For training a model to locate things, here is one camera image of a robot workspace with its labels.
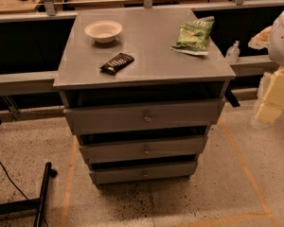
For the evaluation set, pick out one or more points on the green jalapeno chip bag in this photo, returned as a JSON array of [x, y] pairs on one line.
[[194, 36]]

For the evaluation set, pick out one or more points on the white paper bowl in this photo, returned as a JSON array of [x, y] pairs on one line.
[[103, 32]]

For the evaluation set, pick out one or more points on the black snack bar wrapper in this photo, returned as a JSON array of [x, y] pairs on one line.
[[117, 63]]

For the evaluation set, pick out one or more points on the bottom grey drawer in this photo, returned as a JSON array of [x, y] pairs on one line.
[[142, 173]]

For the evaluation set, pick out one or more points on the middle grey drawer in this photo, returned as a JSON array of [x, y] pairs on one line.
[[143, 149]]

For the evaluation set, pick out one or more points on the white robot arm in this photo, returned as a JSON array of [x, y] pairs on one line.
[[272, 37]]

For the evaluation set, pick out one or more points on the grey drawer cabinet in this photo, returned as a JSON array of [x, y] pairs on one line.
[[157, 74]]

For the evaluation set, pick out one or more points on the grey drawer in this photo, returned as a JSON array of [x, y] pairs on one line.
[[142, 117], [142, 173], [143, 149]]

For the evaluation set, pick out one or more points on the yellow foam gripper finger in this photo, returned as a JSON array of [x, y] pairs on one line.
[[272, 104]]

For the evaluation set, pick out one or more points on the grey metal railing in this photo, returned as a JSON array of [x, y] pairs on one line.
[[39, 79]]

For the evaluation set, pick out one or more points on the black stand base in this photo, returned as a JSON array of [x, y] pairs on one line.
[[37, 204]]

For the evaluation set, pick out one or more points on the top grey drawer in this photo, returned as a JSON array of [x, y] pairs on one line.
[[142, 117]]

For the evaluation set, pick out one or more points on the clear sanitizer pump bottle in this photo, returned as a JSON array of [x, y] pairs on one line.
[[232, 54]]

